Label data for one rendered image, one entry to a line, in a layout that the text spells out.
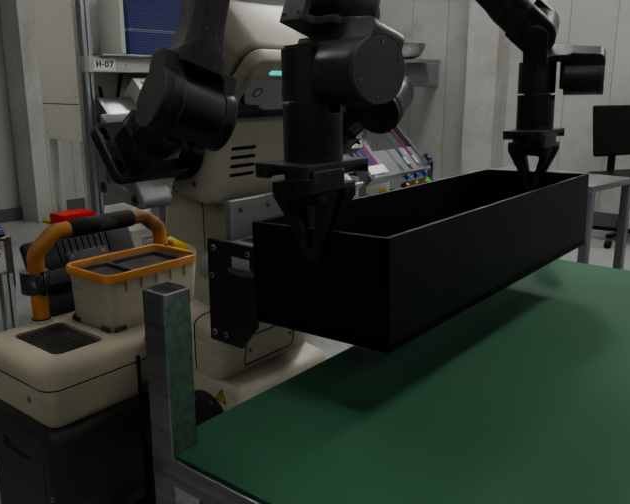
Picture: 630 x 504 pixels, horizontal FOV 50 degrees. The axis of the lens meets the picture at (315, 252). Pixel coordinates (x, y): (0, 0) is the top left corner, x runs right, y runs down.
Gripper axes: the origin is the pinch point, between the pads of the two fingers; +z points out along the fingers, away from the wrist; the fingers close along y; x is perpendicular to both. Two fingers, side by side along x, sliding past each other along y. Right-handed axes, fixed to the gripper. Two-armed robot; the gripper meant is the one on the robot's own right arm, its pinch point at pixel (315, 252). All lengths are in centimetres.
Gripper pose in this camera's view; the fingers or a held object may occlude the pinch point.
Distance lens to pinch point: 67.4
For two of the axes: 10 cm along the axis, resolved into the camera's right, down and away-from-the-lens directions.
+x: -7.8, -1.3, 6.1
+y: 6.3, -1.8, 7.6
